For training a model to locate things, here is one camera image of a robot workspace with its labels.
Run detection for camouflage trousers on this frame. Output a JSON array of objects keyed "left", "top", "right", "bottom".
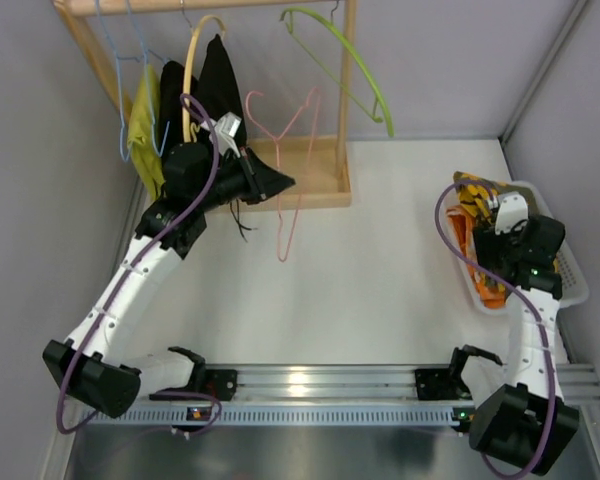
[{"left": 453, "top": 171, "right": 543, "bottom": 299}]

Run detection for pink wire hanger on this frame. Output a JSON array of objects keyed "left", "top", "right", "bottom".
[{"left": 244, "top": 86, "right": 322, "bottom": 263}]

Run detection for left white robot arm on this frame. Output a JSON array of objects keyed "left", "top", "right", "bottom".
[{"left": 42, "top": 143, "right": 296, "bottom": 418}]

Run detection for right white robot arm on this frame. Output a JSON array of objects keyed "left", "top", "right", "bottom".
[{"left": 469, "top": 212, "right": 580, "bottom": 479}]

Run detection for black trousers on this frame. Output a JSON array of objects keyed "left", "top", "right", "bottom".
[{"left": 188, "top": 37, "right": 247, "bottom": 239}]

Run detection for cream wooden hanger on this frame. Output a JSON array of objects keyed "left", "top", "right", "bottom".
[{"left": 182, "top": 14, "right": 226, "bottom": 143}]

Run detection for green plastic hanger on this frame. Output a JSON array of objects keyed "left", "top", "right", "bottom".
[{"left": 279, "top": 1, "right": 395, "bottom": 138}]

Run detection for wooden clothes rack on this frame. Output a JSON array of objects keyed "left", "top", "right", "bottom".
[{"left": 52, "top": 0, "right": 352, "bottom": 211}]

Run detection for orange white cloth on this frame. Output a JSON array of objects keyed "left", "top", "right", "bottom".
[{"left": 445, "top": 205, "right": 507, "bottom": 315}]

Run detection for white plastic basket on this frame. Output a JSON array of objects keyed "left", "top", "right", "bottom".
[{"left": 443, "top": 181, "right": 589, "bottom": 313}]

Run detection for yellow garment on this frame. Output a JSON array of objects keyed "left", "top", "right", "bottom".
[{"left": 127, "top": 68, "right": 165, "bottom": 201}]

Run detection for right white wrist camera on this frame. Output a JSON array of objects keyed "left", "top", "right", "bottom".
[{"left": 487, "top": 191, "right": 529, "bottom": 235}]

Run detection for aluminium mounting rail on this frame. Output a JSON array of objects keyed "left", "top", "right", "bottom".
[{"left": 62, "top": 362, "right": 600, "bottom": 407}]

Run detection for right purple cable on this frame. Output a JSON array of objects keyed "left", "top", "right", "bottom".
[{"left": 433, "top": 180, "right": 561, "bottom": 477}]

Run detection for purple cable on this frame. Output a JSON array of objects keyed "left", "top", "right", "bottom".
[
  {"left": 54, "top": 93, "right": 222, "bottom": 436},
  {"left": 433, "top": 180, "right": 561, "bottom": 477}
]

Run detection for grey slotted cable duct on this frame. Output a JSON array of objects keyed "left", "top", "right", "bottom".
[{"left": 90, "top": 402, "right": 473, "bottom": 427}]

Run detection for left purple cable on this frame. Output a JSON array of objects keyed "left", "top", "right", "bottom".
[{"left": 54, "top": 93, "right": 222, "bottom": 436}]

